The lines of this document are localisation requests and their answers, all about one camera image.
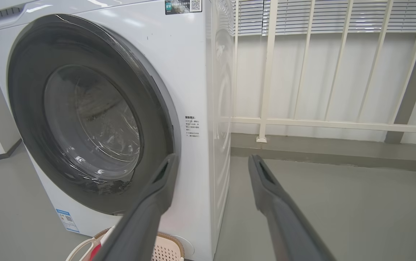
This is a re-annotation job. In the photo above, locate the cream perforated laundry basket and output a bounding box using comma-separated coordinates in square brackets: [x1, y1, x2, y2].
[66, 227, 186, 261]

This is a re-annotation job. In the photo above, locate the white metal railing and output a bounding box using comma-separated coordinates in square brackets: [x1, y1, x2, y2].
[221, 0, 416, 143]

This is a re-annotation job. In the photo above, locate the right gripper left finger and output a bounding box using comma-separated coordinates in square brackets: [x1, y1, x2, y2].
[94, 153, 180, 261]

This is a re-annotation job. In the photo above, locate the black printed text label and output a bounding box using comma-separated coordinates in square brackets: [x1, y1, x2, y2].
[185, 116, 200, 138]

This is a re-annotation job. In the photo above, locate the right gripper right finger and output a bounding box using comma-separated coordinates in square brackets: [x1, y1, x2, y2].
[248, 155, 336, 261]

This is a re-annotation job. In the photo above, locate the dark round washer door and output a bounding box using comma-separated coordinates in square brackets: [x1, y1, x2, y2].
[7, 14, 181, 215]

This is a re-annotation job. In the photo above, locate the blue energy label sticker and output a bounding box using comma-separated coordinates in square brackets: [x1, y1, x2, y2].
[55, 208, 80, 233]

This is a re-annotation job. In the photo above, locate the white washing machine body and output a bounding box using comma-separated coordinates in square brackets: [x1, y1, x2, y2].
[0, 0, 234, 261]

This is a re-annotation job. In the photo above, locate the dark QR code sticker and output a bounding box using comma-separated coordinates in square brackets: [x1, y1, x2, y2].
[164, 0, 203, 15]

